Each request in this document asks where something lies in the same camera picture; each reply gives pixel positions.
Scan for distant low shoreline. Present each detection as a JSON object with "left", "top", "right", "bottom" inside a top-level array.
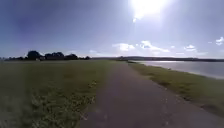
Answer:
[{"left": 90, "top": 55, "right": 224, "bottom": 63}]

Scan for grass strip beside water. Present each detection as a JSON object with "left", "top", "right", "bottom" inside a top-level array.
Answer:
[{"left": 127, "top": 61, "right": 224, "bottom": 118}]

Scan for wide grass field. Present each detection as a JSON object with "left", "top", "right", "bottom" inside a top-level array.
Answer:
[{"left": 0, "top": 59, "right": 121, "bottom": 128}]

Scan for distant row of trees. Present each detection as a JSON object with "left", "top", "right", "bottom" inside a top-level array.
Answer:
[{"left": 0, "top": 50, "right": 92, "bottom": 62}]

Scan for calm grey water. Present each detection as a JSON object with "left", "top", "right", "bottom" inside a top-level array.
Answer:
[{"left": 134, "top": 60, "right": 224, "bottom": 80}]

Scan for grey asphalt path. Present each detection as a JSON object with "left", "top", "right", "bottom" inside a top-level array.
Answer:
[{"left": 77, "top": 61, "right": 224, "bottom": 128}]

